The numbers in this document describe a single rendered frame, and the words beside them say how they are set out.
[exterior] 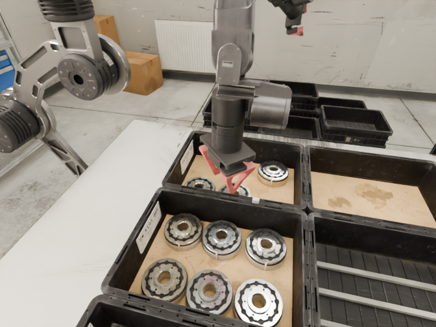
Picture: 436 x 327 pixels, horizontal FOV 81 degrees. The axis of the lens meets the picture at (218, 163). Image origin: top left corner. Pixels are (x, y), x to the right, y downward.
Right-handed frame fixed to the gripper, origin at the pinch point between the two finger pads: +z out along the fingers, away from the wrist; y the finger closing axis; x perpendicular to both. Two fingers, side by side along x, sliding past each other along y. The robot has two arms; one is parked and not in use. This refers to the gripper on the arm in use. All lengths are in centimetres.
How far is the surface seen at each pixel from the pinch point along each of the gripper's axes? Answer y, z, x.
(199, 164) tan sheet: 32.6, 23.7, -10.1
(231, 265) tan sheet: -6.5, 23.2, 1.2
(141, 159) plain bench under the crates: 64, 37, 4
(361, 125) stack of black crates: 50, 57, -146
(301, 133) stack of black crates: 76, 68, -117
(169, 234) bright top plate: 7.6, 20.5, 11.6
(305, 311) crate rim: -25.2, 12.8, -2.1
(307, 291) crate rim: -22.8, 12.8, -4.9
